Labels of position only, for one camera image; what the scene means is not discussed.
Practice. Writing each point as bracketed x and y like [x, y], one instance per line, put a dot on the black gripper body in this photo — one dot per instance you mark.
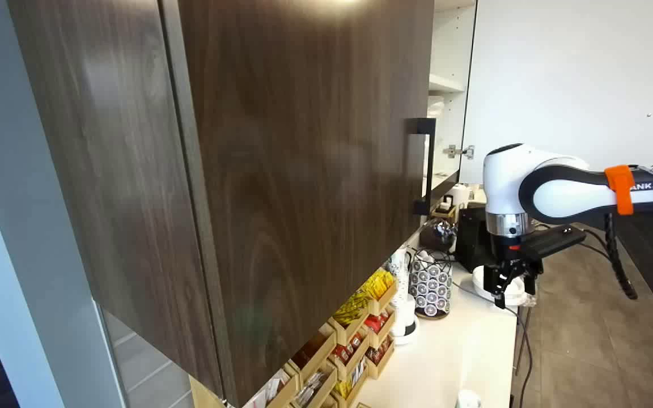
[524, 255]

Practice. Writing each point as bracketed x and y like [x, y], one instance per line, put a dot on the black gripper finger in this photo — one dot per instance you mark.
[532, 285]
[500, 291]

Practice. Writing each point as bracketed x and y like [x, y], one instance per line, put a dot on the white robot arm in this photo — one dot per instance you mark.
[526, 185]

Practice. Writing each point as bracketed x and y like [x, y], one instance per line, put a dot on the tall paper cup stack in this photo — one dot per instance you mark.
[404, 305]

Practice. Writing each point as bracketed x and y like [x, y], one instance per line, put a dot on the white open cabinet door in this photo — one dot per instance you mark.
[560, 75]

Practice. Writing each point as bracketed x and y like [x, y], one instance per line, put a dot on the wooden tea organizer shelf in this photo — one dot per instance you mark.
[347, 350]

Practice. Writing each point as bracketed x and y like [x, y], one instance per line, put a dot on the black coffee machine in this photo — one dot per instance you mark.
[481, 240]

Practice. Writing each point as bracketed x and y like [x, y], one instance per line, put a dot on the wire coffee pod carousel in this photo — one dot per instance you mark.
[430, 285]

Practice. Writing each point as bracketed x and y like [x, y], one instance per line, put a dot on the black cabinet door handle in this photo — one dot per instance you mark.
[426, 130]

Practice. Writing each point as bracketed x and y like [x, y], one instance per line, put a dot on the dark wood wall cabinet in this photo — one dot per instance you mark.
[231, 169]

